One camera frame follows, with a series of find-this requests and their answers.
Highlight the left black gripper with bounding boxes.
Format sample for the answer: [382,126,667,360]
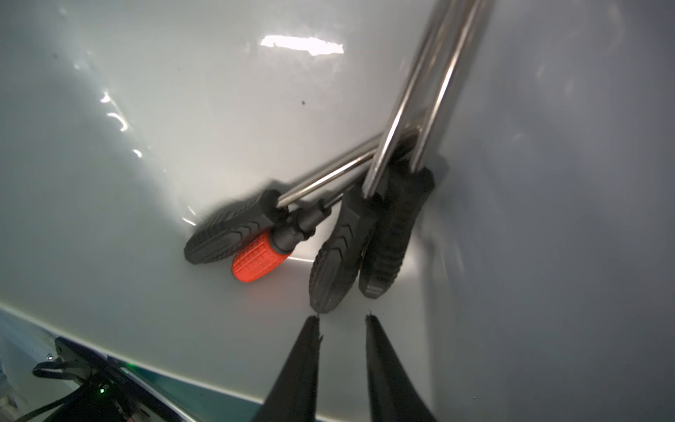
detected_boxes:
[19,337,185,421]

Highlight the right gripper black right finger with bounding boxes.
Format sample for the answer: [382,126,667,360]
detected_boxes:
[366,315,436,421]

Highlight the black ribbed handle screwdriver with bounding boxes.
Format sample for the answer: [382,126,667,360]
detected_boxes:
[184,135,380,265]

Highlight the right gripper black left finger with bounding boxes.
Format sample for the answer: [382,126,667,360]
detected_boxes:
[252,316,323,421]

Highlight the white plastic storage box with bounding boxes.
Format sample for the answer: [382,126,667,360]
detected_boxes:
[1,1,674,421]

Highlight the red handle screwdriver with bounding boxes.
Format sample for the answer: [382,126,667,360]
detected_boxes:
[232,172,365,282]

